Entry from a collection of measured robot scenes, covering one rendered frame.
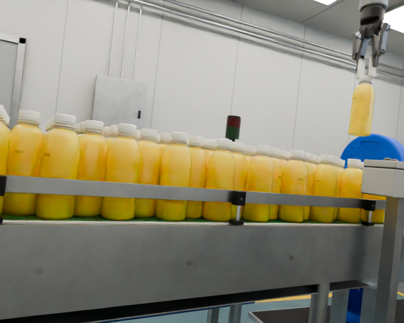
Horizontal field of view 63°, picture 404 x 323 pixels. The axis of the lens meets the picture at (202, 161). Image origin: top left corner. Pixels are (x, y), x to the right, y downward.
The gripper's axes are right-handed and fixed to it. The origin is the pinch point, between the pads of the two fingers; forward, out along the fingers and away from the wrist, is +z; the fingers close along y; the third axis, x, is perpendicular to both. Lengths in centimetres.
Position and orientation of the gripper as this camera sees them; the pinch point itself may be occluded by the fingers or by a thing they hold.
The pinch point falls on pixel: (366, 68)
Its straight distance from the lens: 131.1
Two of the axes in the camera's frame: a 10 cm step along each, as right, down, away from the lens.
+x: -8.8, -1.0, -4.6
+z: -1.1, 9.9, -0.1
